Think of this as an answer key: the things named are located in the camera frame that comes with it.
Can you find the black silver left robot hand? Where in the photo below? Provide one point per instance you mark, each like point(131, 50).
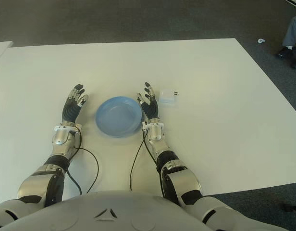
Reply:
point(70, 111)

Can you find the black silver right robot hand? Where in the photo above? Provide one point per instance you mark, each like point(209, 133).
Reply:
point(151, 109)

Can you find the white charger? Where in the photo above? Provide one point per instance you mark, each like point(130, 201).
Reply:
point(167, 97)

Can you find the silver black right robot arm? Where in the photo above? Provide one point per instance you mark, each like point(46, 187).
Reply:
point(184, 178)

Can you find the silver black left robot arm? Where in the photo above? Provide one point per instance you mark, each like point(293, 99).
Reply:
point(42, 178)

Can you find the blue plastic plate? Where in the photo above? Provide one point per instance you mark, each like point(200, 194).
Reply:
point(116, 118)

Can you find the white side table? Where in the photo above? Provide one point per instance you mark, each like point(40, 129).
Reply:
point(0, 49)

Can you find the grey robot torso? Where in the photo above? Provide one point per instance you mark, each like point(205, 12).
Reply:
point(109, 209)

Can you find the small white scrap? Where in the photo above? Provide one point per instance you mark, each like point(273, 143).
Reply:
point(261, 41)

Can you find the black shoe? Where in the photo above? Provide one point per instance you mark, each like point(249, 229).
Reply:
point(285, 51)

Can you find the person's leg in jeans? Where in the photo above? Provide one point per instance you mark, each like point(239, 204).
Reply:
point(292, 31)

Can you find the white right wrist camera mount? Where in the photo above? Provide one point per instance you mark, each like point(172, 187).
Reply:
point(154, 124)

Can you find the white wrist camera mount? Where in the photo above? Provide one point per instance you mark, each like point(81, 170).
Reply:
point(66, 127)
point(154, 124)

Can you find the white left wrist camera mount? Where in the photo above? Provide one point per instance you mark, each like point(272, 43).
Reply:
point(66, 127)

